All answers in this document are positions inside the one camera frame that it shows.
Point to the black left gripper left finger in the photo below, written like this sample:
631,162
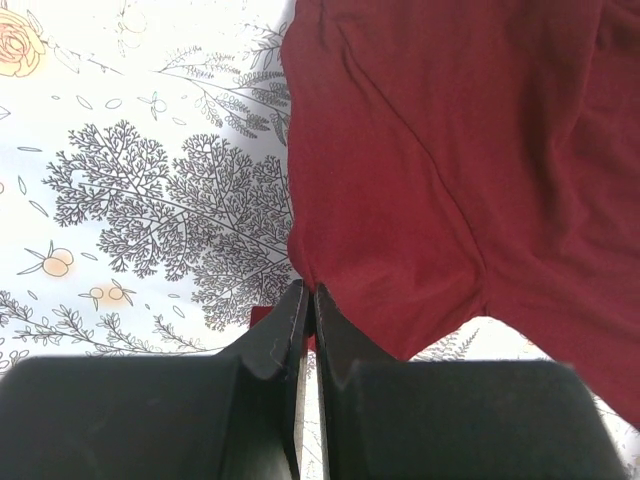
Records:
231,415

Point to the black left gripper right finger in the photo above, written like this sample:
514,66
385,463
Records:
388,419

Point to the dark red t-shirt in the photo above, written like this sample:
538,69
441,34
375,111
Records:
455,159

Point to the floral patterned table mat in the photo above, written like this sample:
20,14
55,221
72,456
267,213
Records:
145,199

